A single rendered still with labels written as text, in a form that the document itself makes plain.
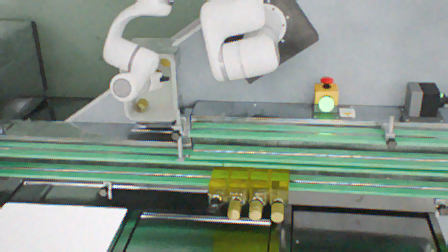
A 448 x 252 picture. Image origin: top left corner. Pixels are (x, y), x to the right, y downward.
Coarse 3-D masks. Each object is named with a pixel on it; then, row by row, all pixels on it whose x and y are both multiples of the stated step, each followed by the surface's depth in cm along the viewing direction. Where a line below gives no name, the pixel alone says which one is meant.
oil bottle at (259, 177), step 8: (256, 168) 164; (264, 168) 164; (256, 176) 160; (264, 176) 160; (256, 184) 156; (264, 184) 156; (248, 192) 154; (256, 192) 153; (264, 192) 153; (248, 200) 155; (264, 200) 154
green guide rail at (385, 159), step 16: (240, 160) 163; (256, 160) 163; (272, 160) 162; (288, 160) 161; (304, 160) 161; (320, 160) 161; (336, 160) 160; (352, 160) 160; (368, 160) 160; (384, 160) 160; (400, 160) 160; (416, 160) 160; (432, 160) 160
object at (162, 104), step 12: (120, 72) 169; (168, 72) 175; (168, 84) 177; (144, 96) 180; (156, 96) 179; (168, 96) 179; (132, 108) 179; (144, 108) 181; (156, 108) 180; (168, 108) 180; (144, 120) 176; (156, 120) 175; (168, 120) 175
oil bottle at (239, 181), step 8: (240, 168) 165; (248, 168) 165; (232, 176) 161; (240, 176) 161; (248, 176) 161; (232, 184) 157; (240, 184) 157; (248, 184) 158; (232, 192) 154; (240, 192) 154
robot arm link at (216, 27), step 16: (224, 0) 132; (240, 0) 130; (256, 0) 130; (208, 16) 132; (224, 16) 131; (240, 16) 130; (256, 16) 131; (208, 32) 132; (224, 32) 133; (240, 32) 134; (208, 48) 134; (224, 80) 137
